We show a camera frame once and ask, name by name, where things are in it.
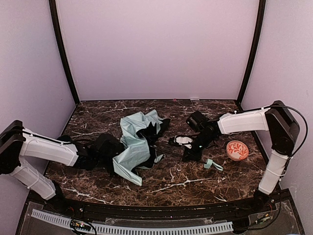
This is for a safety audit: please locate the mint and black folding umbrella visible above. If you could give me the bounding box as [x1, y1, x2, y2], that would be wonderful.
[112, 109, 224, 187]

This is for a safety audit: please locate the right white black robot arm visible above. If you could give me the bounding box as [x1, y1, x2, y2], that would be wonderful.
[182, 100, 300, 195]

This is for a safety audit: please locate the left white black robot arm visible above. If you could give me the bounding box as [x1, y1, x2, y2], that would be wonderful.
[0, 120, 125, 200]

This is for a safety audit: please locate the red white patterned bowl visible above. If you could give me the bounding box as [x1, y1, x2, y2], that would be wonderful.
[226, 141, 249, 162]

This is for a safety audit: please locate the small green circuit board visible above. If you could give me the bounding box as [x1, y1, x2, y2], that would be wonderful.
[69, 219, 91, 232]

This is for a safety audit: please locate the white slotted cable duct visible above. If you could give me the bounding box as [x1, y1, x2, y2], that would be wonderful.
[31, 209, 233, 235]

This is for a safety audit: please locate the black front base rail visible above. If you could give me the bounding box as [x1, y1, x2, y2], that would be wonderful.
[46, 198, 278, 221]

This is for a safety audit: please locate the right black frame post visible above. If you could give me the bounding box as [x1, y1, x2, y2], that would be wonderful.
[236, 0, 267, 106]

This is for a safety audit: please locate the black frame post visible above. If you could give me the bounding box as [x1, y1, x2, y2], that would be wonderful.
[236, 0, 267, 106]
[48, 0, 80, 105]

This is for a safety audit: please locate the left black frame post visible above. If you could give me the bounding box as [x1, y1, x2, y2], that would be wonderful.
[48, 0, 80, 105]

